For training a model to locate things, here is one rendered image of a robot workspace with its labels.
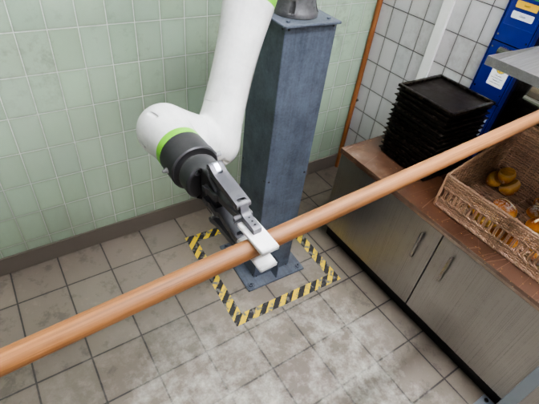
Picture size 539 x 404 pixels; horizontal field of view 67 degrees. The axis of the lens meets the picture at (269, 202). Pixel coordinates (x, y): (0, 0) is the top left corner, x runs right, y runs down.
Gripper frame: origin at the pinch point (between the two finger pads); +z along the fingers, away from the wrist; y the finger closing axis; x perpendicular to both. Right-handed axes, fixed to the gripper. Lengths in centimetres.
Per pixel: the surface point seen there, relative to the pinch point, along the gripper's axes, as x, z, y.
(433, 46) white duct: -152, -80, 26
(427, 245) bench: -96, -17, 73
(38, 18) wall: 7, -124, 6
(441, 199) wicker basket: -104, -23, 57
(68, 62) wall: 2, -123, 22
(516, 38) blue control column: -151, -45, 9
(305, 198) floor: -106, -101, 120
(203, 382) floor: -1, -31, 114
